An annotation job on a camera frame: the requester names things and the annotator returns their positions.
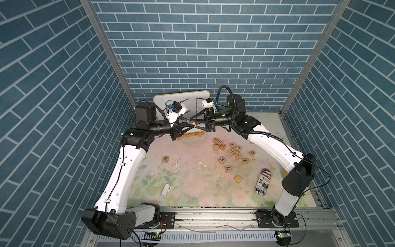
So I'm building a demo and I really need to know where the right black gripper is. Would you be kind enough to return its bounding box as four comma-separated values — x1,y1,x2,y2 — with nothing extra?
192,110,236,134

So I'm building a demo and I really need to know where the wooden block red R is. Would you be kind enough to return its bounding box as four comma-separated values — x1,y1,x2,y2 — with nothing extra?
162,156,170,163

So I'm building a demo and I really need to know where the wooden block blue E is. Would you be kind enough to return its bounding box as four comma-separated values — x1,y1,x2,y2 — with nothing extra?
188,121,196,128

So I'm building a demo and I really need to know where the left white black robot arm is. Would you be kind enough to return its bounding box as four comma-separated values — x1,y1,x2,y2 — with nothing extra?
81,101,194,240

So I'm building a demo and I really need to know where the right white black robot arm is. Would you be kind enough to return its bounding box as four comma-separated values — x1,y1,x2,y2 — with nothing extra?
189,85,315,227

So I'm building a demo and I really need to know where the white whiteboard reading RED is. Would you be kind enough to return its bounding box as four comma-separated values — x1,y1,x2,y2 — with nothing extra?
153,91,210,133

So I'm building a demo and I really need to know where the wooden block green letter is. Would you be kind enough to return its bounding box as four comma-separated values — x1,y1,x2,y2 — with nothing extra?
249,150,256,157

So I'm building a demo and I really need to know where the wooden block yellow letter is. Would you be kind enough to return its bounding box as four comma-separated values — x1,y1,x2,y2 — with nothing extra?
234,176,242,184

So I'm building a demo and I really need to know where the wooden whiteboard easel stand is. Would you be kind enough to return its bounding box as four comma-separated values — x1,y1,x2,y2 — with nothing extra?
177,131,204,141

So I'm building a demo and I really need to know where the wooden block brown W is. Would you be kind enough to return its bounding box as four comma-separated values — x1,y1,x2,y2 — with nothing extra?
218,156,226,165

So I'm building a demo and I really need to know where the wooden block purple L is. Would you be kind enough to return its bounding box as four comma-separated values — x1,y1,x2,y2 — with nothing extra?
224,166,232,173

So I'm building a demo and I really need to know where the wooden block green I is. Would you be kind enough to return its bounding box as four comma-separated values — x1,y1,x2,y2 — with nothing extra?
242,158,250,165

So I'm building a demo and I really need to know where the small white eraser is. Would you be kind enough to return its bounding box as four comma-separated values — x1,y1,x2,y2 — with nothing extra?
161,184,171,198

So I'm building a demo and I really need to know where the flag printed metal tin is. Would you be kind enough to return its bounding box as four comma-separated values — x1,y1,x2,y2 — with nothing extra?
255,168,272,196

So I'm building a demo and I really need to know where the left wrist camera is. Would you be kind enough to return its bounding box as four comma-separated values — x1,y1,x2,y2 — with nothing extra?
167,101,187,127

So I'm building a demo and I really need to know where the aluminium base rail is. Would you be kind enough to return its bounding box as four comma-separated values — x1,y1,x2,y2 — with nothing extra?
82,208,351,247

